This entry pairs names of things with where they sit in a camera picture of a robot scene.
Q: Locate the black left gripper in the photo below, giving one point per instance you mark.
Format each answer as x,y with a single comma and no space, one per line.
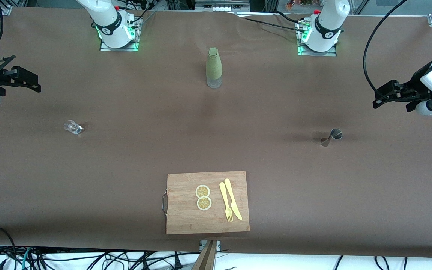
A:
414,89

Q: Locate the clear glass shaker cup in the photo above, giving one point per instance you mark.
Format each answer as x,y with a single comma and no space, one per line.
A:
72,127

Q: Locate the steel jigger measuring cup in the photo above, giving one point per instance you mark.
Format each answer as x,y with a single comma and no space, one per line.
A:
332,137

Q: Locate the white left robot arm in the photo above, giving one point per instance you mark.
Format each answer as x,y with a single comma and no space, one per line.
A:
326,26

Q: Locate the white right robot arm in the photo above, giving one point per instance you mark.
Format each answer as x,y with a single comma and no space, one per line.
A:
107,22

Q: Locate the brown table cover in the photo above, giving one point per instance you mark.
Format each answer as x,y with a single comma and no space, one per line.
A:
313,187

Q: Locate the green bottle with clear base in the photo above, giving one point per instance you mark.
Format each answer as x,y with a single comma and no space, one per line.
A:
213,65

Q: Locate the yellow plastic knife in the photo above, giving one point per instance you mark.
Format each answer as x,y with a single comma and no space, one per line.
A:
233,200

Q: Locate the yellow plastic fork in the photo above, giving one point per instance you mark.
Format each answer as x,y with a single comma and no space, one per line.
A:
225,200

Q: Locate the lemon slice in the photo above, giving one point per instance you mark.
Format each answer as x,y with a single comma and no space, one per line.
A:
202,191
204,203

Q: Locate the wooden cutting board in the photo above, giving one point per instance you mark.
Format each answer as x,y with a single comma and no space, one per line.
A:
186,217

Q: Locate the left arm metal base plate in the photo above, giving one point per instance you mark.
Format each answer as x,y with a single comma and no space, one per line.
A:
332,53

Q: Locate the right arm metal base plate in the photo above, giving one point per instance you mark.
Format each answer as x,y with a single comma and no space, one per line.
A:
105,48

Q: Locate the small metal bracket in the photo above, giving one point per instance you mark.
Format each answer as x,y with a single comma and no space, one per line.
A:
218,244

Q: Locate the wooden post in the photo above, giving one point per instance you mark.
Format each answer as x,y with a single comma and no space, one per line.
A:
206,258

